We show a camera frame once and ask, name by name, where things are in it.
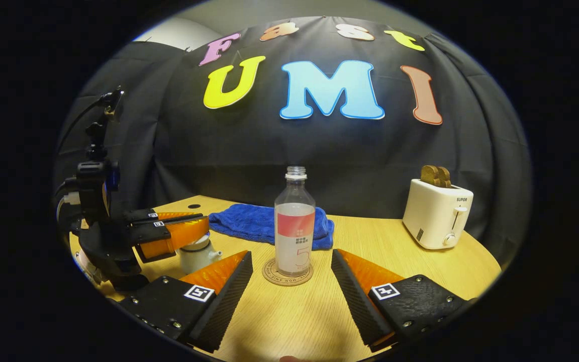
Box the blue towel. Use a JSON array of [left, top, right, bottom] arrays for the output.
[[209, 203, 335, 250]]

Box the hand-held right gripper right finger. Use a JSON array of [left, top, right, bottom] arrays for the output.
[[331, 248, 476, 352]]

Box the white teacup lid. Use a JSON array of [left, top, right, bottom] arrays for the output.
[[181, 234, 212, 252]]

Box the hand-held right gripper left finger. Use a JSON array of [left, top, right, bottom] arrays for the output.
[[119, 250, 253, 353]]

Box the white toaster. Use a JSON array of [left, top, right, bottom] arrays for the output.
[[403, 178, 474, 250]]

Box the round cork coaster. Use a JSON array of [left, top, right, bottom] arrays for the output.
[[262, 257, 314, 287]]

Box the clear water bottle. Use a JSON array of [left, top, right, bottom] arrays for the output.
[[274, 166, 316, 277]]

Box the white teacup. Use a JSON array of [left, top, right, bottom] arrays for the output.
[[176, 245, 222, 275]]

